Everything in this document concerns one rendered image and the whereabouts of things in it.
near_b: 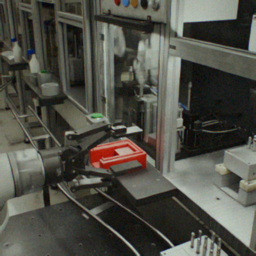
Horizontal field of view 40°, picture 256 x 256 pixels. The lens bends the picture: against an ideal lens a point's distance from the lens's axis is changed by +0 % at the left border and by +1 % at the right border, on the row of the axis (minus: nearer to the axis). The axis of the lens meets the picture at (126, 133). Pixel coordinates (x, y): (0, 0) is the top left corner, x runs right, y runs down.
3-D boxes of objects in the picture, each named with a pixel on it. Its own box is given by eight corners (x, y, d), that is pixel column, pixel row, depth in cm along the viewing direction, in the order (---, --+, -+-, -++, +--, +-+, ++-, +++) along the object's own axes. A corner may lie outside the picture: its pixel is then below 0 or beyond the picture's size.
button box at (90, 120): (86, 144, 134) (84, 114, 129) (105, 140, 137) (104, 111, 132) (94, 152, 127) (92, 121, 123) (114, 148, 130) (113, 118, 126)
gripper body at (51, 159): (46, 195, 70) (90, 184, 74) (43, 157, 67) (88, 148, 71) (37, 178, 77) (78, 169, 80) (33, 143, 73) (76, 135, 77)
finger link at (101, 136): (66, 157, 76) (63, 152, 75) (109, 129, 78) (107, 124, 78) (72, 165, 73) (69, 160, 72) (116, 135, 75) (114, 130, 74)
